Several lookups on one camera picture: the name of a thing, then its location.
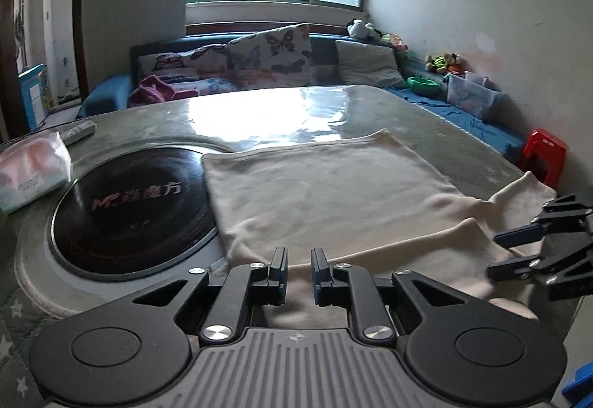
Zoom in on grey pillow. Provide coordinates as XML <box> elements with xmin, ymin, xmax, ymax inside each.
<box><xmin>334</xmin><ymin>39</ymin><xmax>407</xmax><ymax>89</ymax></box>

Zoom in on colourful toy pile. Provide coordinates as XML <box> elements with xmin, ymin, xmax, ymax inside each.
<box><xmin>379</xmin><ymin>32</ymin><xmax>410</xmax><ymax>53</ymax></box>

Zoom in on grey remote control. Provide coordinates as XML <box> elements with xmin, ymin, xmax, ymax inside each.
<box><xmin>60</xmin><ymin>120</ymin><xmax>97</xmax><ymax>146</ymax></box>

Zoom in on clear plastic storage box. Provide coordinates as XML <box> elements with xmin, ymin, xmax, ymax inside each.
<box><xmin>442</xmin><ymin>71</ymin><xmax>504</xmax><ymax>121</ymax></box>

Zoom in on large butterfly print pillow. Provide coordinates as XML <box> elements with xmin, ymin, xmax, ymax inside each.
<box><xmin>225</xmin><ymin>23</ymin><xmax>318</xmax><ymax>90</ymax></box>

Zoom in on beige cloth garment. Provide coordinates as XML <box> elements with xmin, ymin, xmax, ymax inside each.
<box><xmin>202</xmin><ymin>128</ymin><xmax>557</xmax><ymax>331</ymax></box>

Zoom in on green plastic bowl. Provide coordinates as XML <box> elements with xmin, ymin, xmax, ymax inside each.
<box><xmin>406</xmin><ymin>76</ymin><xmax>441</xmax><ymax>96</ymax></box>

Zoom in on red plastic stool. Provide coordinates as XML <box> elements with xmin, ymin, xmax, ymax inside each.
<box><xmin>522</xmin><ymin>129</ymin><xmax>569</xmax><ymax>186</ymax></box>

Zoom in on blue sofa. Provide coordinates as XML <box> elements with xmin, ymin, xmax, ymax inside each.
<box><xmin>76</xmin><ymin>33</ymin><xmax>527</xmax><ymax>159</ymax></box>

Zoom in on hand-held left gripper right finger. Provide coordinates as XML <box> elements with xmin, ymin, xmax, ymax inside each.
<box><xmin>312</xmin><ymin>247</ymin><xmax>469</xmax><ymax>346</ymax></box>

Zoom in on soft tissue pack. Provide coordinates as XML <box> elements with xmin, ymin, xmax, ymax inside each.
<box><xmin>0</xmin><ymin>130</ymin><xmax>73</xmax><ymax>215</ymax></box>

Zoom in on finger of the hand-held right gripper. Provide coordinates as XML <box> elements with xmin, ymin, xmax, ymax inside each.
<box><xmin>493</xmin><ymin>193</ymin><xmax>593</xmax><ymax>250</ymax></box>
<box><xmin>486</xmin><ymin>236</ymin><xmax>593</xmax><ymax>302</ymax></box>

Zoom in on panda plush toy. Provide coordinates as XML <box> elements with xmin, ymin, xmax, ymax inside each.
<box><xmin>346</xmin><ymin>18</ymin><xmax>381</xmax><ymax>41</ymax></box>

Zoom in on blue plastic object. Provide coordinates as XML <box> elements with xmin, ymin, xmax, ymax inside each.
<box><xmin>561</xmin><ymin>365</ymin><xmax>593</xmax><ymax>408</ymax></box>

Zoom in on pink cloth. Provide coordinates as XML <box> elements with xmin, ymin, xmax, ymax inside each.
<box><xmin>128</xmin><ymin>74</ymin><xmax>201</xmax><ymax>108</ymax></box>

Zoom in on black round induction cooktop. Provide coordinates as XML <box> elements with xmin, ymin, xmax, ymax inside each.
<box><xmin>48</xmin><ymin>147</ymin><xmax>219</xmax><ymax>282</ymax></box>

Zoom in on brown plush toys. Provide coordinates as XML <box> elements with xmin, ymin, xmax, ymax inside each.
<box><xmin>424</xmin><ymin>51</ymin><xmax>465</xmax><ymax>74</ymax></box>

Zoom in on blue cardboard box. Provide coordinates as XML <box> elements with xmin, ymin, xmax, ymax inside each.
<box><xmin>18</xmin><ymin>64</ymin><xmax>50</xmax><ymax>132</ymax></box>

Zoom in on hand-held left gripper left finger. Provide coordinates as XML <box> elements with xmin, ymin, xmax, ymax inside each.
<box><xmin>132</xmin><ymin>247</ymin><xmax>288</xmax><ymax>344</ymax></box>

